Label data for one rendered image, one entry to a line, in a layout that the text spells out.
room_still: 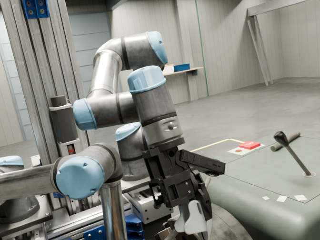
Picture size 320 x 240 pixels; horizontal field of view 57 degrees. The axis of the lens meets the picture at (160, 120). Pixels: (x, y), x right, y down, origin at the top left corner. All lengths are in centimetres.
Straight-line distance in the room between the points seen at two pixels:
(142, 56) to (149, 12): 921
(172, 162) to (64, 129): 78
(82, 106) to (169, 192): 28
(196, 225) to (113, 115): 29
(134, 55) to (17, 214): 71
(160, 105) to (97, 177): 35
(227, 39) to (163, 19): 276
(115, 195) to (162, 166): 48
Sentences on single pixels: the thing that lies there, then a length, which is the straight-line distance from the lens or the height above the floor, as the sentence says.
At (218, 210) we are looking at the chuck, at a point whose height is 124.
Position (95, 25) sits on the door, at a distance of 947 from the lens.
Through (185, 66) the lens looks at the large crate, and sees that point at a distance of 994.
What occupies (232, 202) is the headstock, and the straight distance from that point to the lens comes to 88.
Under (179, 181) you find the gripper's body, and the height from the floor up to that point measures 143.
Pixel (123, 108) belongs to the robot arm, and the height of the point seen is 156.
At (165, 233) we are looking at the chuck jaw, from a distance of 86.
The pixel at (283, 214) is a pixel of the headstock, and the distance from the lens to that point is 80.
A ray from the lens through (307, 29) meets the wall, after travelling 1285.
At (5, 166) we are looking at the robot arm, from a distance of 120.
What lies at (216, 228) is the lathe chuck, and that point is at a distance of 79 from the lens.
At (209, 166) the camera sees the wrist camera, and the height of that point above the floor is 143.
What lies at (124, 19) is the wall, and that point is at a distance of 983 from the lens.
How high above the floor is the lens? 166
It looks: 12 degrees down
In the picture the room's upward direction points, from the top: 10 degrees counter-clockwise
